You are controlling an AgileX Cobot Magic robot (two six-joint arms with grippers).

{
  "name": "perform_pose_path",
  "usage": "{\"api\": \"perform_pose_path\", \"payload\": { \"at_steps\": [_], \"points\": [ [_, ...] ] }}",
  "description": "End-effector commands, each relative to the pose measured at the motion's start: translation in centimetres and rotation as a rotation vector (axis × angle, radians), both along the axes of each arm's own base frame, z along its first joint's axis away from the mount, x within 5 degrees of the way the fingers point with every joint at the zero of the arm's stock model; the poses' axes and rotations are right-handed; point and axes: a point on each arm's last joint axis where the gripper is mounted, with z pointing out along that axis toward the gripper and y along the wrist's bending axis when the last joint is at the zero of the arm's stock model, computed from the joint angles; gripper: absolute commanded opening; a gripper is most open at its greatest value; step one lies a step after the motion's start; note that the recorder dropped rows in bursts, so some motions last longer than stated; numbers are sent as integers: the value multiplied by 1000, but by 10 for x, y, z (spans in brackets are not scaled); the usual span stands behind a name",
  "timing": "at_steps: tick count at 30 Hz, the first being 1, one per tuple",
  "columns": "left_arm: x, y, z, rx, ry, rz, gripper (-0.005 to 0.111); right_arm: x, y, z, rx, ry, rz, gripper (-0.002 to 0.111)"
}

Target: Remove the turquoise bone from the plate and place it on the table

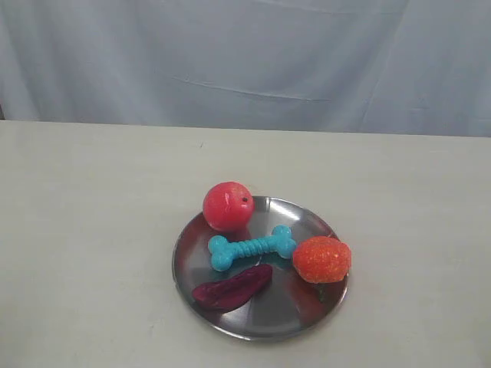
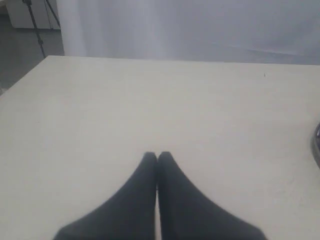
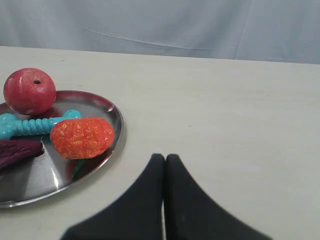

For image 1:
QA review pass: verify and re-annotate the purple toy sweet potato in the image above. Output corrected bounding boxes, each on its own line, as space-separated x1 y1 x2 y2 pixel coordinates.
192 264 273 313

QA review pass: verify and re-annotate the orange toy strawberry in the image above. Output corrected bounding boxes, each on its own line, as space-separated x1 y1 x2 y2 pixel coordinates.
292 236 351 301

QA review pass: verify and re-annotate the white backdrop cloth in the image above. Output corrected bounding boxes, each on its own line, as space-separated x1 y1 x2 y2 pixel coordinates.
1 1 490 136

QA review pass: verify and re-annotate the teal toy bone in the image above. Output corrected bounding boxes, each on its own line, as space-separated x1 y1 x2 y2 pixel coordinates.
208 225 297 271

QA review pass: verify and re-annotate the round stainless steel plate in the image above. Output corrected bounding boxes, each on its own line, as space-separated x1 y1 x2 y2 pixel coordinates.
172 195 348 341

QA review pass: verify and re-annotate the red toy apple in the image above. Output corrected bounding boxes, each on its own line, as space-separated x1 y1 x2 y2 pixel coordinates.
203 182 254 232

